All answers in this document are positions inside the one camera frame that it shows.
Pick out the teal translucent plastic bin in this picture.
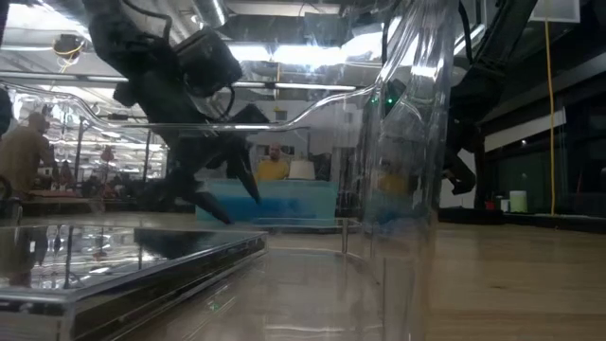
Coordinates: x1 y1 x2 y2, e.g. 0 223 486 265
194 178 341 224

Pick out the silver ceiling duct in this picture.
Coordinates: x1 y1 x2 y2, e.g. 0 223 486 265
188 0 228 29

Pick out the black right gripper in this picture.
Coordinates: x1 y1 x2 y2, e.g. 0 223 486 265
378 78 480 196

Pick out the pale green cup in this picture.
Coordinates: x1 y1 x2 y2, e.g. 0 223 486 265
508 189 528 214

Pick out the ceiling cable reel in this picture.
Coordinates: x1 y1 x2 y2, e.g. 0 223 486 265
51 33 86 63

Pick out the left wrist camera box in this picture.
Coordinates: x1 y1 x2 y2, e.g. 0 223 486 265
172 26 245 99

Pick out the white lampshade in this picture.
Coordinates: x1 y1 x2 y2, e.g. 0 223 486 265
288 159 317 181

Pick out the long ceiling light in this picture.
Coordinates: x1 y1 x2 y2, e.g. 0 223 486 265
84 74 357 92

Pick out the black clear jewel case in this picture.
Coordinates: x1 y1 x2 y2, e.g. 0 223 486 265
0 225 269 341
253 217 365 235

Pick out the yellow hanging cable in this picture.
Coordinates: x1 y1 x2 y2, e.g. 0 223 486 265
543 18 557 217

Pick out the clear plastic bin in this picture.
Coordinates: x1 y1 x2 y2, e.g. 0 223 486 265
0 0 463 341

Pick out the black aluminium table frame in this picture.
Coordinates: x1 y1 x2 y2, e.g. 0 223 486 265
437 207 606 234

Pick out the person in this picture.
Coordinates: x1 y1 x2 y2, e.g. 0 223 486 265
0 111 54 195
255 143 292 182

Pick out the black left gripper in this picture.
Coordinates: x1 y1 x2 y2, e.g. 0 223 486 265
113 70 263 225

